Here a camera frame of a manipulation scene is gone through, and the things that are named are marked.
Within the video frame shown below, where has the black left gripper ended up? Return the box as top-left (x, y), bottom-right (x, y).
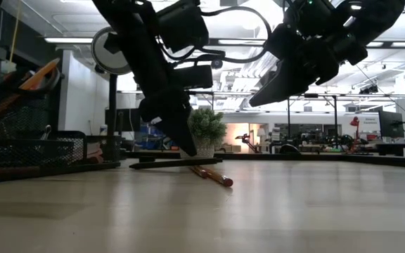
top-left (135, 65), bottom-right (214, 157)

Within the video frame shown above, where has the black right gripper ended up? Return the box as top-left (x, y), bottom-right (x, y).
top-left (250, 20), bottom-right (368, 108)

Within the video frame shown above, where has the black marker pen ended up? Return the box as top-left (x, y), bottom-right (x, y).
top-left (128, 157), bottom-right (224, 170)

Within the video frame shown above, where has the black binder clip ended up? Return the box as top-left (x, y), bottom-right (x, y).
top-left (39, 124), bottom-right (53, 142)

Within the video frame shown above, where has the black office desk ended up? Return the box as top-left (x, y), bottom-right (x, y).
top-left (374, 142), bottom-right (405, 157)

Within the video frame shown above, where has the black mesh desk organizer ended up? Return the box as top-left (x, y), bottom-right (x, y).
top-left (0, 75), bottom-right (122, 186)

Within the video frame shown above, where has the artificial green potted plant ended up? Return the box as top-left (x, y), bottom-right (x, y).
top-left (179, 107), bottom-right (228, 159)

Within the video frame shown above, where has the black computer monitor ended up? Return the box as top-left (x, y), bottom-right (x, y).
top-left (104, 108), bottom-right (142, 133)
top-left (378, 110), bottom-right (405, 139)

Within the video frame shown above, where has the black desk lamp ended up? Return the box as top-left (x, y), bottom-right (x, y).
top-left (90, 26), bottom-right (133, 163)

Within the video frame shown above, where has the red desk lamp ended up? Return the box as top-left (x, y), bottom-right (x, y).
top-left (349, 116), bottom-right (362, 153)

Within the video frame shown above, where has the overhead beam with light strips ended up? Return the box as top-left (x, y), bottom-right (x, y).
top-left (44, 37), bottom-right (405, 49)

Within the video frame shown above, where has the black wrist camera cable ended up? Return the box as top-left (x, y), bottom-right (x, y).
top-left (158, 5), bottom-right (273, 68)

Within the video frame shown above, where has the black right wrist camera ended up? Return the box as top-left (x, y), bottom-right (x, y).
top-left (283, 0), bottom-right (335, 34)

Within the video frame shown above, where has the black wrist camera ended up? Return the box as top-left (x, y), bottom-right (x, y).
top-left (283, 0), bottom-right (335, 34)
top-left (155, 0), bottom-right (210, 54)

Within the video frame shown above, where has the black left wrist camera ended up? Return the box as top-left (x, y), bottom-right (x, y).
top-left (155, 0), bottom-right (210, 54)

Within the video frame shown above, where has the black aluminium table frame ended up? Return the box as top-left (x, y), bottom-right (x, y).
top-left (121, 150), bottom-right (405, 170)

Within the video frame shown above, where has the yellow hanging cable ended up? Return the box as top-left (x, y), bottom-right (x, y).
top-left (8, 0), bottom-right (23, 66)

